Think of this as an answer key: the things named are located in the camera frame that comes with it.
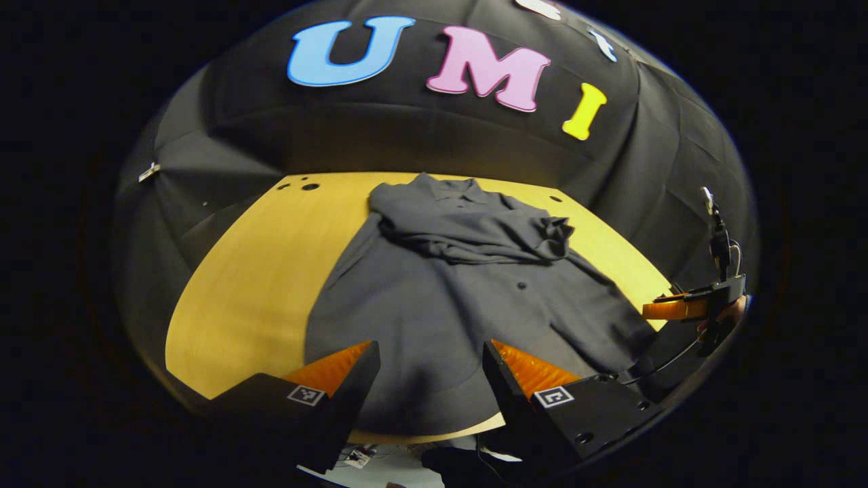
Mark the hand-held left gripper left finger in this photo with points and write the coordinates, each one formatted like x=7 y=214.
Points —
x=346 y=407

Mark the grey button shirt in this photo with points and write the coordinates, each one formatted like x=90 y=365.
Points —
x=441 y=291

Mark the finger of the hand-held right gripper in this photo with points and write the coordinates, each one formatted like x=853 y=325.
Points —
x=675 y=310

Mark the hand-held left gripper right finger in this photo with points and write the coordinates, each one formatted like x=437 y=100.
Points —
x=512 y=407

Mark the black backdrop cloth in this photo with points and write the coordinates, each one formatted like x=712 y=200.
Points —
x=407 y=135

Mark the white cloth clip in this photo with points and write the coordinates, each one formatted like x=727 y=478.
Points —
x=149 y=171

